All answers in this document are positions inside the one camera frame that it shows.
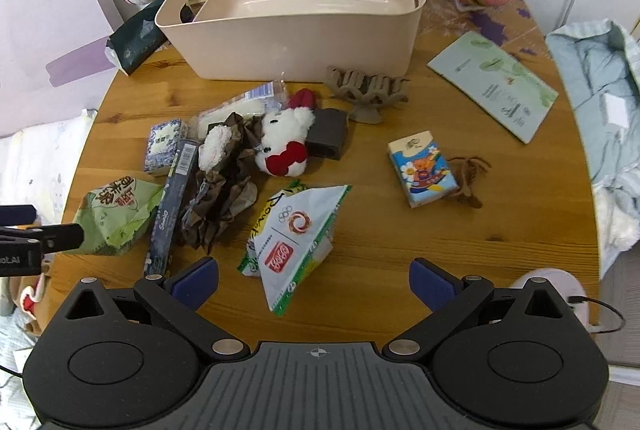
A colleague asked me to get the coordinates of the green snack packet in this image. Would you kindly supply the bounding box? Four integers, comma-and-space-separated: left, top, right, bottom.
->
72, 176, 163, 256

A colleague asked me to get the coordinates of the long dark blue box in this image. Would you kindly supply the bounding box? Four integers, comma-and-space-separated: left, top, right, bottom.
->
143, 140, 198, 276

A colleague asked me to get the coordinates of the dark brown wrapper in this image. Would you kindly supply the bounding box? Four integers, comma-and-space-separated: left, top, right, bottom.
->
180, 113, 262, 253

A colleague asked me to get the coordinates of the brown hair claw clip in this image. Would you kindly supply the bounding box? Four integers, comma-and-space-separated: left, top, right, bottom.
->
448, 156, 492, 209

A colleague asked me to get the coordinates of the white green snack bag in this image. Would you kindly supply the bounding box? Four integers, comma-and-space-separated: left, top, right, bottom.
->
239, 180, 352, 317

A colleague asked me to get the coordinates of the cartoon bear tissue pack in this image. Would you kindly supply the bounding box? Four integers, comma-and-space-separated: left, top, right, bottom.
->
387, 130, 459, 208

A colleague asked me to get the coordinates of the blue white porcelain-pattern pack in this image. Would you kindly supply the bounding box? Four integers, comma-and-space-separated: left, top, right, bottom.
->
143, 119, 188, 176

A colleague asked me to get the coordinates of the white cloth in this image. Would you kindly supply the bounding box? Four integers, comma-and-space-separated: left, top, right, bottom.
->
198, 125, 232, 172

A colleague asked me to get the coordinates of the white kitty plush toy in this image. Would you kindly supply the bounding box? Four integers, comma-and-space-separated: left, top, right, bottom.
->
255, 88, 317, 178

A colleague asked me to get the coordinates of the dark brown small box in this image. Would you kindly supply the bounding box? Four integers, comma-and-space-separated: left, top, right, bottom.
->
306, 109, 348, 161

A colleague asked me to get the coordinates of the clear plastic wrapper packet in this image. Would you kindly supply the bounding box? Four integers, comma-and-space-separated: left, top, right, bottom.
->
189, 80, 288, 141

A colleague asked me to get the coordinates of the tan large hair claw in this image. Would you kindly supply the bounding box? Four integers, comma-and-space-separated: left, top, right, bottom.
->
323, 68, 409, 125

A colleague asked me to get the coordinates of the white round device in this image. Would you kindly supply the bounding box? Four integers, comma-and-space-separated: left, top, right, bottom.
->
508, 267, 592, 327

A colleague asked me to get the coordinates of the dark green tissue pack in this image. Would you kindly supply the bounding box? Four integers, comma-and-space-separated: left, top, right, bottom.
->
105, 0, 167, 76

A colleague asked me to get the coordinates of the lavender board with grey edge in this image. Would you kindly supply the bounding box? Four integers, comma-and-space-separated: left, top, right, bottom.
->
1, 0, 122, 135

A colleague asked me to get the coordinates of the light blue blanket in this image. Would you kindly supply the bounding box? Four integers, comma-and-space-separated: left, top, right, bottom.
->
546, 20, 639, 275

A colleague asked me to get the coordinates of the beige plastic storage bin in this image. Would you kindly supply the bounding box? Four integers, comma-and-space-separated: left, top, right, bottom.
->
155, 0, 426, 83

